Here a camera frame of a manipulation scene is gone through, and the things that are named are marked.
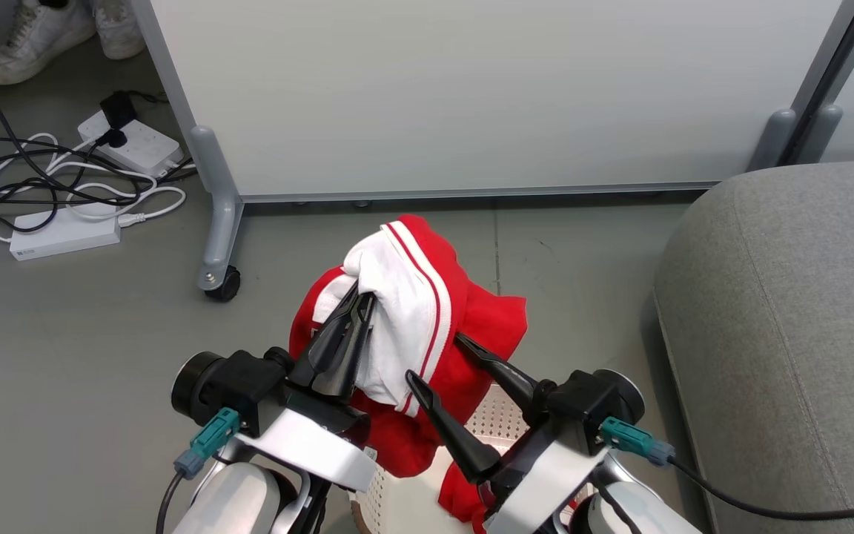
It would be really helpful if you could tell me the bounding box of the black cable teal plug arm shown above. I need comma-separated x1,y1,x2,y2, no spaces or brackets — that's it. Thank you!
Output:
599,416,854,521
156,407,242,534

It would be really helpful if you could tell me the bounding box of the black power adapter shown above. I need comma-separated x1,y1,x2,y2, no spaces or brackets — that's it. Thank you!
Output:
99,90,140,131

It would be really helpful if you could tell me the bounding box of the black cable teal plug left arm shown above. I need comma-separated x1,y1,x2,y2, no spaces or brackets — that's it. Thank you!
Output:
156,407,242,534

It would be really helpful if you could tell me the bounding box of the white power strip with sockets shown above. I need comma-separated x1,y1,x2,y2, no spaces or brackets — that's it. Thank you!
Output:
76,110,185,179

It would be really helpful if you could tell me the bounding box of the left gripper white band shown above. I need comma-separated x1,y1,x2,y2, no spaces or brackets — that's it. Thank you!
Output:
233,282,378,492

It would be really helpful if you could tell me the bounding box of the red and white garment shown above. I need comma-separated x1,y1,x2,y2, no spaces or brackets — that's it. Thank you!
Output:
288,214,529,534

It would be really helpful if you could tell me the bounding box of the flat white power box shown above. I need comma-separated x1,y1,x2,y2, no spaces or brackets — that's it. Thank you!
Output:
9,203,123,262

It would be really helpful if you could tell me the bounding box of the grey partition leg with caster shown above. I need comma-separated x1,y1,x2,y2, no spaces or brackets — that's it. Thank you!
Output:
188,125,245,303

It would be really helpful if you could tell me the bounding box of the white sneaker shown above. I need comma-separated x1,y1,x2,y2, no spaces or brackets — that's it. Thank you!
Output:
92,0,148,61
0,0,97,86

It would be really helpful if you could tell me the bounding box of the short grey partition foot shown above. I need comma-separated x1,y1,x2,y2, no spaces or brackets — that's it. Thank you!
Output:
747,108,799,172
796,103,844,165

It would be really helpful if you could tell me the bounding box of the large white partition panel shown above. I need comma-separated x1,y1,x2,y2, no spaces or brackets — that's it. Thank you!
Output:
129,0,854,204

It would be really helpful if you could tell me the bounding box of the thick white cable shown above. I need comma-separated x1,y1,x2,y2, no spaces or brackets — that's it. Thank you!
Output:
0,132,188,228

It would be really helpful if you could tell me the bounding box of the grey fabric sofa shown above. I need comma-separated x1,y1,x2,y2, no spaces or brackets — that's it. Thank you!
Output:
652,161,854,534

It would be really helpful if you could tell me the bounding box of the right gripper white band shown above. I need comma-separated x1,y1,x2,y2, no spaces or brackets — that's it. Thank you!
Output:
406,334,607,534

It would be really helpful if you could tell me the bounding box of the cream perforated laundry basket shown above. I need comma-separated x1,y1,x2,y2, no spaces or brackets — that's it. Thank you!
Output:
348,382,600,534

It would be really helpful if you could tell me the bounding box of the black floor cable bundle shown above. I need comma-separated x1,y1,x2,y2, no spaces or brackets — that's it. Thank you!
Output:
0,70,198,234

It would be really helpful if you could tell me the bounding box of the black cable teal plug right arm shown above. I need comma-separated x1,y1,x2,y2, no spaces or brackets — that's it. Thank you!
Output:
599,416,854,521

